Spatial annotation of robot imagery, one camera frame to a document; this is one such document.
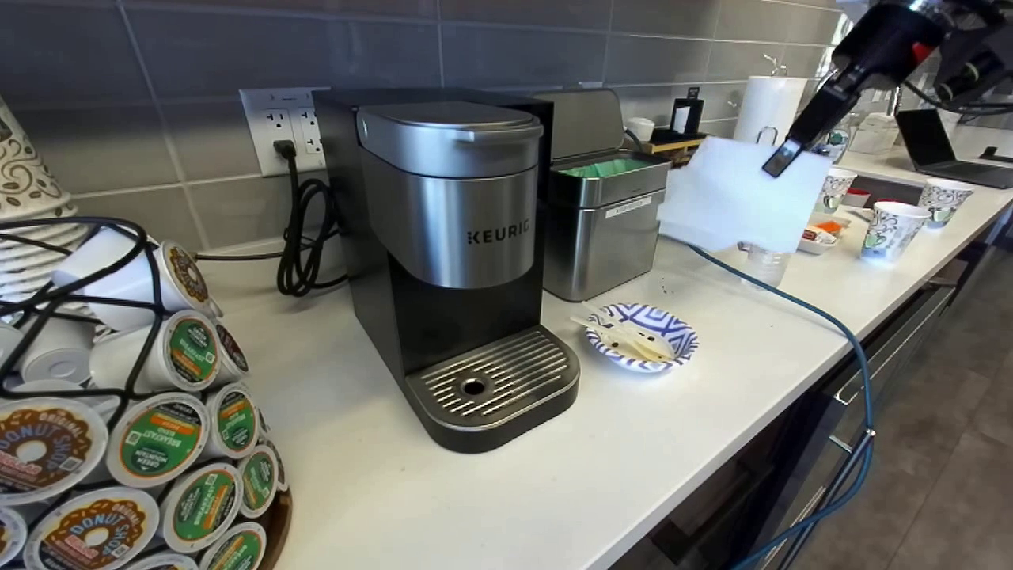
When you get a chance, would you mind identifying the black silver Keurig machine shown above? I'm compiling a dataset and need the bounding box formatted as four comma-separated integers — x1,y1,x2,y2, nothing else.
318,87,581,453

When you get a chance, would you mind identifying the white tissue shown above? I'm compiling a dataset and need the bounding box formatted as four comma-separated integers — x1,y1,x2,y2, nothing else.
660,139,830,254

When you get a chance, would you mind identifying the blue patterned small plate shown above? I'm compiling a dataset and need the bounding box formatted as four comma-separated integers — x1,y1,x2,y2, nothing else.
577,301,701,372

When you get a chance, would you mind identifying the white wall outlet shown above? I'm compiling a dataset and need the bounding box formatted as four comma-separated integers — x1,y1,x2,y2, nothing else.
241,87,325,174

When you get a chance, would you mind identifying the black Keurig power cord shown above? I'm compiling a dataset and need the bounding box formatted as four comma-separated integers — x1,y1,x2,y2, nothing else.
194,137,351,301

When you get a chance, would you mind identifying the black laptop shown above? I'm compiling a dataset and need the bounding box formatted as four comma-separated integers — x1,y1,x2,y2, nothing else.
896,111,1013,190

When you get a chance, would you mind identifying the patterned paper cup centre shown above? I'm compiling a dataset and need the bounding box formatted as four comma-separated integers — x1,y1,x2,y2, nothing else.
862,203,928,263

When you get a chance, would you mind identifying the steel condiment bin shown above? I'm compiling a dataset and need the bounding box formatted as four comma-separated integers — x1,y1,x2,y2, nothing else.
544,87,667,301

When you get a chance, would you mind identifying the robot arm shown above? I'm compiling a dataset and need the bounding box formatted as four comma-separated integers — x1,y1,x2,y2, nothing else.
764,0,1013,176

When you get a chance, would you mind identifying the patterned paper cup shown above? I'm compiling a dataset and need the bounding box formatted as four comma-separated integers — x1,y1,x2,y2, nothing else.
862,203,928,263
921,176,972,226

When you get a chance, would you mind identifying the wooden tray shelf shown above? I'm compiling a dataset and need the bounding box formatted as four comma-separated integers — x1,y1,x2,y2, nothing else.
635,130,702,157

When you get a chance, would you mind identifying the green blue cable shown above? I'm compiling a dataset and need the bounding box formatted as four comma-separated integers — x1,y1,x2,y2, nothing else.
661,234,880,570

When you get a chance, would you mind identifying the coffee pod carousel rack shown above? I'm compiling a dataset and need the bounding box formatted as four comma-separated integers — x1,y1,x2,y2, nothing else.
0,214,290,570

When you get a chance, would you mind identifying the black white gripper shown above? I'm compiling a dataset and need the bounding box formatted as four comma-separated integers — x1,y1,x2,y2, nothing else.
764,0,944,176

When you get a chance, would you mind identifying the patterned paper cup back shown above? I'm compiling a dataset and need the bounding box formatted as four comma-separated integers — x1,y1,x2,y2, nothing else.
921,176,972,226

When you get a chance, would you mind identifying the white paper towel roll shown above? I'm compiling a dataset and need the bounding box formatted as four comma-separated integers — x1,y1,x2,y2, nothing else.
734,76,807,145

